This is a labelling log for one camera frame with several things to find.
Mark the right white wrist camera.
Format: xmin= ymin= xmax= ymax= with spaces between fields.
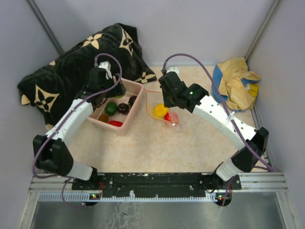
xmin=166 ymin=67 xmax=180 ymax=75

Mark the right corner frame post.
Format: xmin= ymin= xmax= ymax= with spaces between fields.
xmin=244 ymin=0 xmax=282 ymax=62

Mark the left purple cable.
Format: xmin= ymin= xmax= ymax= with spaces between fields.
xmin=32 ymin=53 xmax=123 ymax=209

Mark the aluminium frame bar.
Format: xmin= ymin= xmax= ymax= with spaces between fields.
xmin=29 ymin=172 xmax=288 ymax=206

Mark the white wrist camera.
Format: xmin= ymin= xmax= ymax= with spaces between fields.
xmin=166 ymin=67 xmax=180 ymax=75
xmin=98 ymin=61 xmax=112 ymax=80

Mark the black floral pillow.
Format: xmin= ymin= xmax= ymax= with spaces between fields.
xmin=17 ymin=23 xmax=157 ymax=130

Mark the dark purple plum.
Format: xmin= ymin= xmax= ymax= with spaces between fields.
xmin=118 ymin=103 xmax=130 ymax=115

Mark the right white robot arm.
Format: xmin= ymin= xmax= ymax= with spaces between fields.
xmin=158 ymin=71 xmax=269 ymax=189

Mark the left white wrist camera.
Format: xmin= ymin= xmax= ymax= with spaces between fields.
xmin=98 ymin=61 xmax=112 ymax=80

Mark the pink plastic bin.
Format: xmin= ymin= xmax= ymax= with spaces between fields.
xmin=87 ymin=79 xmax=144 ymax=136

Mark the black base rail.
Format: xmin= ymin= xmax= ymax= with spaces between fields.
xmin=72 ymin=173 xmax=242 ymax=198

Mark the yellow blue crumpled cloth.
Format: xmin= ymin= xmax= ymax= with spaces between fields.
xmin=212 ymin=57 xmax=261 ymax=111

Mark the clear zip top bag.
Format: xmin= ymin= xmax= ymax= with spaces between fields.
xmin=144 ymin=89 xmax=181 ymax=131

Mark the dark green lime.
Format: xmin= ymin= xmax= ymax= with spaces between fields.
xmin=105 ymin=102 xmax=118 ymax=116

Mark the red chili pepper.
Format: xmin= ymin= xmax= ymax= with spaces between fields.
xmin=108 ymin=120 xmax=123 ymax=127

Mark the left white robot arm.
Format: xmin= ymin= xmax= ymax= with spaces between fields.
xmin=32 ymin=66 xmax=126 ymax=189

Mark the red yellow apple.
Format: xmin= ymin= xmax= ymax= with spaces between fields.
xmin=163 ymin=112 xmax=179 ymax=124

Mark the yellow lemon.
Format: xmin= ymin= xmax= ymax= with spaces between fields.
xmin=154 ymin=104 xmax=168 ymax=117

